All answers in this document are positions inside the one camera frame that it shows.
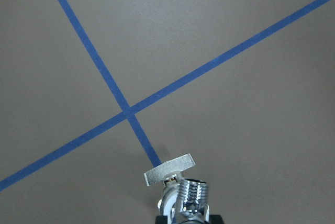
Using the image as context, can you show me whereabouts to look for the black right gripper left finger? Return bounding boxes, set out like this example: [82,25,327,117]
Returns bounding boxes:
[155,215,172,224]

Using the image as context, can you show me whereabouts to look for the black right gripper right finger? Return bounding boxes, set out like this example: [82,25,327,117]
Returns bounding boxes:
[208,214,224,224]

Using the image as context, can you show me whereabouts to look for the PPR valve with white ends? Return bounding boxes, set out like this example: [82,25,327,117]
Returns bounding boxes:
[143,153,196,223]

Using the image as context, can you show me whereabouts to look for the small chrome valve fitting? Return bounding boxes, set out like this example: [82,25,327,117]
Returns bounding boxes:
[174,178,209,223]

